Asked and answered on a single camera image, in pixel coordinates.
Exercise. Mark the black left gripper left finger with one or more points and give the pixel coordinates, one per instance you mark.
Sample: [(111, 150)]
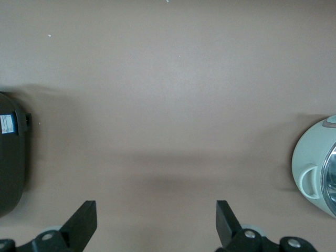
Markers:
[(78, 225)]

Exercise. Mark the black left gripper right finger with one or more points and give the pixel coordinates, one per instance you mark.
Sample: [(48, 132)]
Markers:
[(228, 228)]

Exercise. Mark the pale green steel pot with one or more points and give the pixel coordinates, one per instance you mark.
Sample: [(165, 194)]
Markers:
[(307, 147)]

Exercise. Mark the black round cooker, blue label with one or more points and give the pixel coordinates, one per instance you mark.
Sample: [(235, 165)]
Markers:
[(10, 170)]

